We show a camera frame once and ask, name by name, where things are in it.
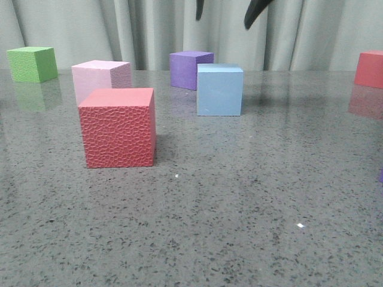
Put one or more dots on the grey-green curtain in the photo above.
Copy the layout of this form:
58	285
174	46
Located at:
287	36

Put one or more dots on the purple foam cube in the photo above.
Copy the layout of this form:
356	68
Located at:
183	67

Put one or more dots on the light blue foam cube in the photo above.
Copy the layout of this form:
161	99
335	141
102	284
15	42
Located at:
219	89

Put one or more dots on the red foam cube far right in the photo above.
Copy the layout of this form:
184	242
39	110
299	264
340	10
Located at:
369	69

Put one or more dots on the pink foam cube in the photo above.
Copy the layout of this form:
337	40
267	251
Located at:
94	74

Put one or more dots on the purple cube at right edge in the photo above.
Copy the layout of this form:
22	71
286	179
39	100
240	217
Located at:
381	176

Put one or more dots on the red textured foam cube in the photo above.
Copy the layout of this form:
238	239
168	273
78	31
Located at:
118	127

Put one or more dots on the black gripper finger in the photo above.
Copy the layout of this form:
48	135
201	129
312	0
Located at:
255	8
199	9

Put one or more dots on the green foam cube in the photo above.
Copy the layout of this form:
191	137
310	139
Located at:
32	64

